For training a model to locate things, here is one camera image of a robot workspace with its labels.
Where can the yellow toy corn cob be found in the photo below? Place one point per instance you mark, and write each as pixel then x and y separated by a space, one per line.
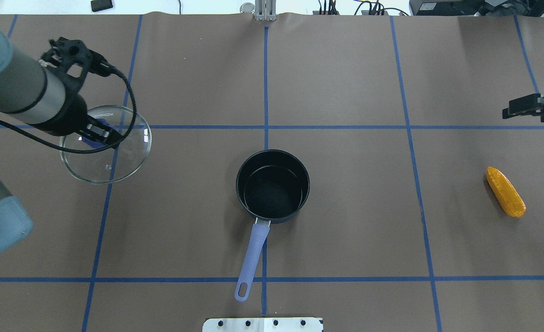
pixel 506 194

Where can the aluminium frame post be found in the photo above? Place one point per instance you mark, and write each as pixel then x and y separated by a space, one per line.
pixel 265 10

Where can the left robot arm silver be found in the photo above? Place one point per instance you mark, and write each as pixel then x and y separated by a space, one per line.
pixel 45 94

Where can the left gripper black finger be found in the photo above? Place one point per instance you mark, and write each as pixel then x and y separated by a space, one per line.
pixel 97 133

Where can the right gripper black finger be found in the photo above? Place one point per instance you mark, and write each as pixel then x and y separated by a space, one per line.
pixel 532 105

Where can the white pedestal column base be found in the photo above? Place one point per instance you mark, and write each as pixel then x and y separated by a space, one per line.
pixel 262 324

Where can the dark blue saucepan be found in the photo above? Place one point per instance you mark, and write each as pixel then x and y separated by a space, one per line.
pixel 272 186

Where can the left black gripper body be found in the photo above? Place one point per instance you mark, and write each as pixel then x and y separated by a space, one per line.
pixel 72 115

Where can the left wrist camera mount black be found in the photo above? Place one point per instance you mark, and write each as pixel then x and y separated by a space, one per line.
pixel 71 61

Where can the small black square pad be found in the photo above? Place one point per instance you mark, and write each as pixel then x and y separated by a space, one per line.
pixel 101 5

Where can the glass pot lid blue knob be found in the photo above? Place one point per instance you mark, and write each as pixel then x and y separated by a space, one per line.
pixel 114 164

